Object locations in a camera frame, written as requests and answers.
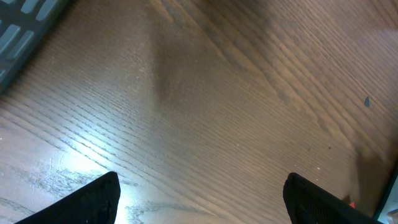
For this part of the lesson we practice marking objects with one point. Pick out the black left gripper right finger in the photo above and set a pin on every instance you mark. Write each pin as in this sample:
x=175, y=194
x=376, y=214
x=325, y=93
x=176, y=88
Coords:
x=307, y=203

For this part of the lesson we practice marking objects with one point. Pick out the grey plastic mesh basket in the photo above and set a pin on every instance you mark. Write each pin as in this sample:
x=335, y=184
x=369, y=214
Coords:
x=23, y=24

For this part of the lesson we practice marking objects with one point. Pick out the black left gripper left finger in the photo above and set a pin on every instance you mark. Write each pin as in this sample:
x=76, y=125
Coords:
x=96, y=202

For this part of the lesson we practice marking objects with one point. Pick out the green 3M gloves pack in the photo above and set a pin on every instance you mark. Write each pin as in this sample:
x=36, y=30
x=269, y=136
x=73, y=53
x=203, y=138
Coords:
x=386, y=211

